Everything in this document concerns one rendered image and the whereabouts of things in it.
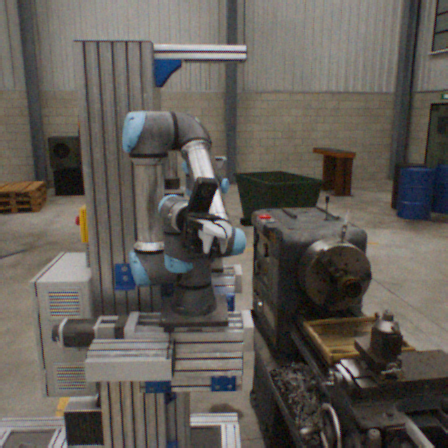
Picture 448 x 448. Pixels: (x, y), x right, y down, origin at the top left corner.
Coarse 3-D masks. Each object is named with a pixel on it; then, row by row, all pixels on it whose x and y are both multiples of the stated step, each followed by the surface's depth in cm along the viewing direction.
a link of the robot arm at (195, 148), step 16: (176, 112) 130; (192, 128) 128; (192, 144) 127; (208, 144) 129; (192, 160) 126; (208, 160) 126; (192, 176) 125; (208, 176) 123; (224, 208) 120; (240, 240) 116; (224, 256) 116
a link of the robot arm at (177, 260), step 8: (168, 240) 109; (176, 240) 109; (168, 248) 110; (176, 248) 109; (168, 256) 110; (176, 256) 110; (184, 256) 110; (192, 256) 111; (200, 256) 112; (208, 256) 113; (168, 264) 111; (176, 264) 110; (184, 264) 111; (192, 264) 113; (176, 272) 111; (184, 272) 111
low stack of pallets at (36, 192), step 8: (8, 184) 889; (16, 184) 892; (24, 184) 892; (32, 184) 889; (40, 184) 894; (0, 192) 814; (8, 192) 817; (16, 192) 882; (24, 192) 879; (32, 192) 828; (40, 192) 876; (0, 200) 816; (8, 200) 819; (16, 200) 826; (24, 200) 826; (32, 200) 829; (40, 200) 872; (0, 208) 819; (8, 208) 822; (16, 208) 828; (40, 208) 863
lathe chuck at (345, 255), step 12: (336, 240) 201; (312, 252) 199; (336, 252) 195; (348, 252) 196; (360, 252) 197; (312, 264) 194; (324, 264) 195; (348, 264) 197; (360, 264) 198; (300, 276) 204; (312, 276) 196; (324, 276) 197; (312, 288) 197; (324, 288) 198; (324, 300) 199; (348, 300) 201
